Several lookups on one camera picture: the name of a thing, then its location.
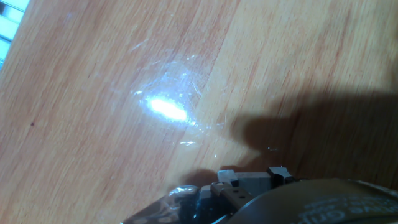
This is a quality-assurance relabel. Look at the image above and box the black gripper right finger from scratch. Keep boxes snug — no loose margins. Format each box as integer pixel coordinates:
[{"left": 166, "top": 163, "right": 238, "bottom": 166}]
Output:
[{"left": 253, "top": 167, "right": 295, "bottom": 197}]

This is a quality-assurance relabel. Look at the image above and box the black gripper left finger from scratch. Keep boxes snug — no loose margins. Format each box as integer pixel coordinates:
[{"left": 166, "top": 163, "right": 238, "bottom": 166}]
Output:
[{"left": 210, "top": 169, "right": 254, "bottom": 215}]

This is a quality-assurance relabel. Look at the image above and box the plastic wrapped sensor module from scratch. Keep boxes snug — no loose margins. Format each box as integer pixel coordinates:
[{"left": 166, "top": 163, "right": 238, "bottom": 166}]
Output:
[{"left": 121, "top": 185, "right": 200, "bottom": 224}]

